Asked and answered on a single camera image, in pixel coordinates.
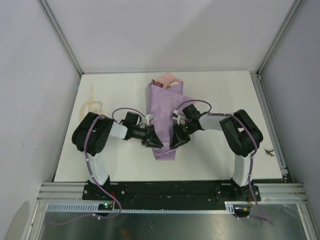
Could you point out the aluminium frame rail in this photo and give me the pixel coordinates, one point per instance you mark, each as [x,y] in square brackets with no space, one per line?
[61,192]

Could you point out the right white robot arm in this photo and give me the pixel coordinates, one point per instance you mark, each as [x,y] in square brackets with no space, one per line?
[243,138]

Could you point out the pink wrapping paper sheet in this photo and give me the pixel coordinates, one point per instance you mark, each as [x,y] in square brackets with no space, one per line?
[161,103]

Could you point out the white cable duct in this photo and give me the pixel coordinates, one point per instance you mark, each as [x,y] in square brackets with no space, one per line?
[68,207]

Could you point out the light pink rose stem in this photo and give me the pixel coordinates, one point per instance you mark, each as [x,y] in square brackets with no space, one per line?
[172,83]

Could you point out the small dry leaf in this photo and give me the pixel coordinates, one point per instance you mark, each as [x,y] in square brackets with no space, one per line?
[270,152]

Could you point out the dark pink rose stem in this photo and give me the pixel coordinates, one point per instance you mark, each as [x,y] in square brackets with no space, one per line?
[156,83]

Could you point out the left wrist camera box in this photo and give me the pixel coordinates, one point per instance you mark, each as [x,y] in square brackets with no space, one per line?
[149,118]

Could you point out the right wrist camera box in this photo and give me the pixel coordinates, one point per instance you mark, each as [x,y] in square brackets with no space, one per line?
[176,116]

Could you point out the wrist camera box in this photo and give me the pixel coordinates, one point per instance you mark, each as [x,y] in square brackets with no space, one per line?
[149,118]
[176,116]

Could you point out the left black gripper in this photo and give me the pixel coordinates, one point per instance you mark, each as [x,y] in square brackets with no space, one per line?
[150,136]

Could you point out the cream ribbon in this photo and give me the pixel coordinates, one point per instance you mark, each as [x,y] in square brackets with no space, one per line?
[91,105]

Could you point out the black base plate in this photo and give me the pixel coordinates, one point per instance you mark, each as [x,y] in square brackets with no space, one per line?
[172,195]

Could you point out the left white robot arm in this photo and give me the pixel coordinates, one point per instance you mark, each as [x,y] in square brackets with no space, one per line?
[91,135]

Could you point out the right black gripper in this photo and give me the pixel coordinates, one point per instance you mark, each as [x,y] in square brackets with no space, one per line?
[178,137]

